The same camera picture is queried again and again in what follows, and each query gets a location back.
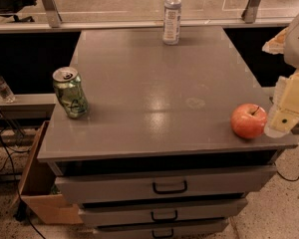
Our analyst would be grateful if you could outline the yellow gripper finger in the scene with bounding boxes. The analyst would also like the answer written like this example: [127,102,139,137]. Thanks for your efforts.
[264,71,299,138]
[262,28,288,55]

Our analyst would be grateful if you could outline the clear plastic water bottle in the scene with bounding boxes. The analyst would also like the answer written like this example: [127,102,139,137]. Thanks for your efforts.
[162,0,181,45]

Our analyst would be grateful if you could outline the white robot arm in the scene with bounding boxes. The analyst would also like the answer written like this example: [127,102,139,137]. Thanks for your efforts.
[262,13,299,138]

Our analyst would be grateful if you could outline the red apple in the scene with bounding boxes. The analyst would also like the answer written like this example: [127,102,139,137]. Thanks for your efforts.
[230,104,267,139]

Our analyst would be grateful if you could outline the small bottle on ledge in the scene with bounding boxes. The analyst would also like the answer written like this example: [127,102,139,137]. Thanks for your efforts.
[0,76,15,103]

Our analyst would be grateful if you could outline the top grey drawer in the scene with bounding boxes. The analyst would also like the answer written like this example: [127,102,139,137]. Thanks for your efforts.
[56,165,276,204]

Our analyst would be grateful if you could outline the grey drawer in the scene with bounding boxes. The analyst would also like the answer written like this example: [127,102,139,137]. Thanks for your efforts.
[95,218,228,239]
[56,165,276,204]
[79,198,247,227]

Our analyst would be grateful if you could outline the grey drawer cabinet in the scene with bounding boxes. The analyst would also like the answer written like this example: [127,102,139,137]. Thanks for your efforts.
[36,25,299,239]

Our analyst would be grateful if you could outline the bottom grey drawer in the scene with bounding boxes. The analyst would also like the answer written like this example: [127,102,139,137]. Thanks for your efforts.
[95,218,228,239]

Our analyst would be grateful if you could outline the dented green soda can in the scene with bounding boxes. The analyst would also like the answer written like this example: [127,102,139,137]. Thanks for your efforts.
[53,67,88,119]

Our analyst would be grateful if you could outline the middle grey drawer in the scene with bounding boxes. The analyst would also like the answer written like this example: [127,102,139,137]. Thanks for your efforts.
[79,198,247,227]

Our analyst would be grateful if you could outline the brown cardboard box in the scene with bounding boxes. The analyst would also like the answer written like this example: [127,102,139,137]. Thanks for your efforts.
[19,121,83,225]

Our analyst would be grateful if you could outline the right metal railing post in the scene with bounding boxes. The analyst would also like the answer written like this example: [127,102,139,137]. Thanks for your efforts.
[241,0,261,24]

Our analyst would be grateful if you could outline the metal railing post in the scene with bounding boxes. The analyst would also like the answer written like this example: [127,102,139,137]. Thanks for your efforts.
[241,0,261,24]
[42,0,62,28]

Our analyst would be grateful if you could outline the black cable right floor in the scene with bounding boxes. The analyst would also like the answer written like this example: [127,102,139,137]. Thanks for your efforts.
[275,169,299,183]

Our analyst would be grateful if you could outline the left metal railing post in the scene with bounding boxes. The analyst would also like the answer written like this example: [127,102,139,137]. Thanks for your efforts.
[42,0,62,28]

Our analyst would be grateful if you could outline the black cables on floor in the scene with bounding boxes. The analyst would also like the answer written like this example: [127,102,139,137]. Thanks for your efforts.
[0,107,48,239]

